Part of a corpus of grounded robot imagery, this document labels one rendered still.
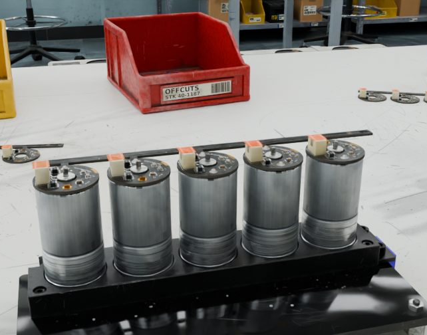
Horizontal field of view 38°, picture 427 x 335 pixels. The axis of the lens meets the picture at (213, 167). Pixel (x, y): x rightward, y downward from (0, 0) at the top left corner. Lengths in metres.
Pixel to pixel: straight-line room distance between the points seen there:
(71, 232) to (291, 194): 0.09
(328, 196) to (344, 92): 0.32
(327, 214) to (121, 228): 0.09
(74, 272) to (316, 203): 0.10
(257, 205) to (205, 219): 0.02
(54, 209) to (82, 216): 0.01
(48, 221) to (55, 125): 0.26
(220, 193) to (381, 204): 0.15
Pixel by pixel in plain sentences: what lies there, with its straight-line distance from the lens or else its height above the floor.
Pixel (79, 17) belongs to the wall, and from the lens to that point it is 4.67.
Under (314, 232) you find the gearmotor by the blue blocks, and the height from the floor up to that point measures 0.78.
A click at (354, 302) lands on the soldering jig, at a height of 0.76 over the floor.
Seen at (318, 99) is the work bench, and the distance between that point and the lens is 0.55.
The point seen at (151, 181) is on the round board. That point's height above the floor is 0.81.
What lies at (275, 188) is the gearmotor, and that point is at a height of 0.80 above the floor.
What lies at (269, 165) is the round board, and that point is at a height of 0.81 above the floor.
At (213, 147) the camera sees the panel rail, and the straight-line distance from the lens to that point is 0.26.
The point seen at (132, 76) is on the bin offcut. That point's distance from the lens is 0.53.
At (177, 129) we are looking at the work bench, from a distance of 0.47.
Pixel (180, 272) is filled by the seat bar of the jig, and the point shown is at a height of 0.77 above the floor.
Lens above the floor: 0.91
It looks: 23 degrees down
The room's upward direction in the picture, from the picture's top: straight up
